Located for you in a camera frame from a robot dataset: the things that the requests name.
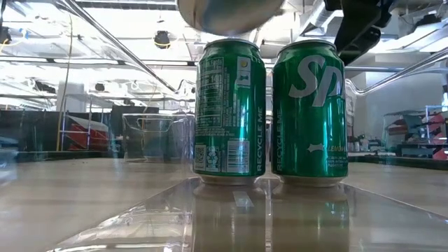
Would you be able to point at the cluttered background workbench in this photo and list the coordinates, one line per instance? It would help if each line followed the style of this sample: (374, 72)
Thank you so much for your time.
(413, 140)

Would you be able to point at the red white background object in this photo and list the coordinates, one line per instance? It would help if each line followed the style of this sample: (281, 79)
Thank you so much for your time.
(87, 136)

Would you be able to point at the black partition panel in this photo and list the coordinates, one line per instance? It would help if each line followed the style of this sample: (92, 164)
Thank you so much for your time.
(35, 129)

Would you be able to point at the ceiling light track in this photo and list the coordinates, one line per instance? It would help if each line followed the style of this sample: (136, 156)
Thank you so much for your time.
(157, 63)

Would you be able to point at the green Sprite soda can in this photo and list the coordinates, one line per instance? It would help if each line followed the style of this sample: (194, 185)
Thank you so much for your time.
(309, 115)
(229, 112)
(231, 15)

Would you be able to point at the clear plastic bin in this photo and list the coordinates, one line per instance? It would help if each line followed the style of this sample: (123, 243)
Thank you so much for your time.
(157, 147)
(140, 217)

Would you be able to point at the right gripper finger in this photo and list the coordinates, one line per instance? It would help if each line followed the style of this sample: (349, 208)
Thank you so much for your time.
(360, 43)
(357, 21)

